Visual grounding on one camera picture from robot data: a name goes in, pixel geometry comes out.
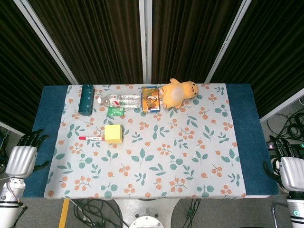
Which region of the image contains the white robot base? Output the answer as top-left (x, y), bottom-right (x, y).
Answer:
top-left (114, 198), bottom-right (181, 228)

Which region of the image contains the yellow plush toy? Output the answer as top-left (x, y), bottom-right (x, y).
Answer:
top-left (158, 78), bottom-right (199, 110)

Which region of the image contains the dark teal long box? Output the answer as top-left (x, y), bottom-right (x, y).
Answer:
top-left (78, 84), bottom-right (95, 116)

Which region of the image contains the black floor cable tangle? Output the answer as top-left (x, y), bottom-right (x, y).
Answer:
top-left (0, 127), bottom-right (11, 175)
top-left (266, 98), bottom-right (304, 144)
top-left (184, 198), bottom-right (202, 228)
top-left (70, 199), bottom-right (128, 228)

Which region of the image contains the yellow floor tape strip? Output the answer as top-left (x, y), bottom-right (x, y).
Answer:
top-left (58, 199), bottom-right (71, 228)

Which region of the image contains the blue table mat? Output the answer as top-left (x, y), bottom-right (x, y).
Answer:
top-left (22, 83), bottom-right (279, 199)

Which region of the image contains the green foil packet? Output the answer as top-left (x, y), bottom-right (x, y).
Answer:
top-left (106, 106), bottom-right (126, 117)

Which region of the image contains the orange snack box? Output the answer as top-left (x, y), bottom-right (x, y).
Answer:
top-left (141, 85), bottom-right (161, 114)

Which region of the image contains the metal tube frame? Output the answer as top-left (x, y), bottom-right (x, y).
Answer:
top-left (271, 201), bottom-right (289, 228)

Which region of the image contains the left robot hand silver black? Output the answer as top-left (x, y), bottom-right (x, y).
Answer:
top-left (5, 129), bottom-right (51, 179)

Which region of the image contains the clear plastic water bottle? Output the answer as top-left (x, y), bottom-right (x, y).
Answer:
top-left (97, 94), bottom-right (142, 109)

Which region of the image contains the red marker pen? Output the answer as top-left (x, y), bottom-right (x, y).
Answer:
top-left (78, 136), bottom-right (106, 142)

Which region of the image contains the yellow sticky note block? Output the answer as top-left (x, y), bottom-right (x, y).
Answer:
top-left (104, 124), bottom-right (124, 145)

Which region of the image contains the dark fabric partition panel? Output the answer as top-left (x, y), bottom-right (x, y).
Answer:
top-left (204, 0), bottom-right (304, 123)
top-left (13, 0), bottom-right (146, 85)
top-left (0, 0), bottom-right (79, 139)
top-left (144, 0), bottom-right (249, 84)

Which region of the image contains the floral print tablecloth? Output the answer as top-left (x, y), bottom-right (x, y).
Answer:
top-left (44, 83), bottom-right (247, 200)

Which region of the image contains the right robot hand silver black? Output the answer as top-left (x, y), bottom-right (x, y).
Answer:
top-left (263, 135), bottom-right (304, 193)

